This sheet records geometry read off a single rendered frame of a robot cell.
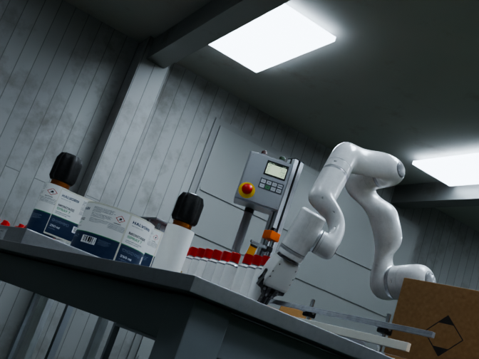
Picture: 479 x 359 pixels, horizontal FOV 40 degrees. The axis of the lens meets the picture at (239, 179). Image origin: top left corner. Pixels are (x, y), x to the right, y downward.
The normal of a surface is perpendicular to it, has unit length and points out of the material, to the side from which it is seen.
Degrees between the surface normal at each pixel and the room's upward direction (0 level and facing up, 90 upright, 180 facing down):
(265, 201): 90
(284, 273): 111
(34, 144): 90
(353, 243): 90
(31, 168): 90
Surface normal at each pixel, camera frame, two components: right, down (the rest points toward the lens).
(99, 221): -0.29, -0.34
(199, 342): 0.58, -0.02
